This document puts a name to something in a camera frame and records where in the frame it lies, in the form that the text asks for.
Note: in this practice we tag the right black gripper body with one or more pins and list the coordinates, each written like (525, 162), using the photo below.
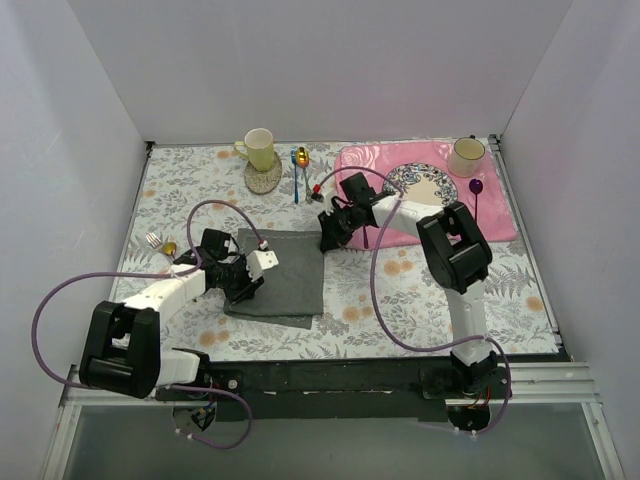
(333, 226)

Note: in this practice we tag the gold bowl spoon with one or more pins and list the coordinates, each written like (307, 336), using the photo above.
(303, 162)

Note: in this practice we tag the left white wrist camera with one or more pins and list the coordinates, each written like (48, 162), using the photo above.
(260, 260)

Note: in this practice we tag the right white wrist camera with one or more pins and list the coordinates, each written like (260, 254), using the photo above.
(325, 197)

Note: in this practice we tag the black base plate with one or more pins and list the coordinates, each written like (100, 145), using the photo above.
(407, 387)

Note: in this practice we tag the cream mug dark rim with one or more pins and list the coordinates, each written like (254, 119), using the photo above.
(466, 156)

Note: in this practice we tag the gold spoon purple handle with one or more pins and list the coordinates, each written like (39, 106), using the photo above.
(168, 249)

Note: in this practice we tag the blue floral plate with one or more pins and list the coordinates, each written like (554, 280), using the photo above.
(422, 183)

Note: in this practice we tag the floral tablecloth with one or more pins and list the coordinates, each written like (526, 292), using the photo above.
(382, 310)

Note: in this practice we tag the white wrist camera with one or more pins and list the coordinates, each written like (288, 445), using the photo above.
(325, 197)
(260, 260)

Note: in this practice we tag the round woven coaster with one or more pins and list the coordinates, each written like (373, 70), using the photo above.
(263, 182)

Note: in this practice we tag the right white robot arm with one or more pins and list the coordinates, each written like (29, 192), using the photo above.
(457, 256)

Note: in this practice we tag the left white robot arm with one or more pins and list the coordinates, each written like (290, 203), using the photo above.
(122, 353)

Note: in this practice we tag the grey cloth napkin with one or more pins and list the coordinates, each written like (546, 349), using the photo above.
(292, 293)

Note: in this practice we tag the yellow-green mug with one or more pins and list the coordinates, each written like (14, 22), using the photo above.
(257, 148)

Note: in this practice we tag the pink floral placemat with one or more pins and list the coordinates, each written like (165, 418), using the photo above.
(494, 215)

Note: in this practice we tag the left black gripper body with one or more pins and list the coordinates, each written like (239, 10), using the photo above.
(240, 282)

